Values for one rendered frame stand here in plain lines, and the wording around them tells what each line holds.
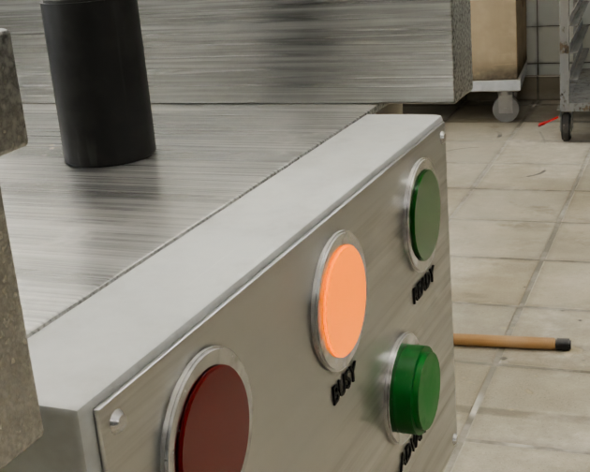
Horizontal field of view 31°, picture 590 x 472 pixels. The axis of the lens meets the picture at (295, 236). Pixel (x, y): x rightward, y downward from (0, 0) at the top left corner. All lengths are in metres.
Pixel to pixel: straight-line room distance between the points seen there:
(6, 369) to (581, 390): 1.90
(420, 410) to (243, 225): 0.10
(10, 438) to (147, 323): 0.06
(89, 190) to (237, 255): 0.09
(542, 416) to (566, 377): 0.16
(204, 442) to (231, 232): 0.07
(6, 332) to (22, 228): 0.13
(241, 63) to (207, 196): 0.14
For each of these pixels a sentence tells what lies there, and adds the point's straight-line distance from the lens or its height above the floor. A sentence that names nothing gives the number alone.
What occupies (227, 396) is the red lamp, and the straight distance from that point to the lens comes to 0.24.
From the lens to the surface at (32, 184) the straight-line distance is 0.35.
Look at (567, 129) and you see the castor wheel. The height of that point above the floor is 0.05.
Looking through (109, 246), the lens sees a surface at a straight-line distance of 0.28.
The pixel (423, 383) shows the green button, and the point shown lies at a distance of 0.36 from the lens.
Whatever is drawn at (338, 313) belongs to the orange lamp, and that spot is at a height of 0.81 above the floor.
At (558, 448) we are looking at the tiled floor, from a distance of 1.86.
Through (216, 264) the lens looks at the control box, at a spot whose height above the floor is 0.84.
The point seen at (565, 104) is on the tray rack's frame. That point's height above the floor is 0.15.
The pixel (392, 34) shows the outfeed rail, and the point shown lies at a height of 0.87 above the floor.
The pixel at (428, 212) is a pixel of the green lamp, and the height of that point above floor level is 0.81.
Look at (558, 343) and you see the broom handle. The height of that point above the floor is 0.02.
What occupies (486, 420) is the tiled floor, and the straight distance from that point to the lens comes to 1.94.
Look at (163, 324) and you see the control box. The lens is 0.23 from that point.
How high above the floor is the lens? 0.92
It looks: 18 degrees down
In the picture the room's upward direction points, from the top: 5 degrees counter-clockwise
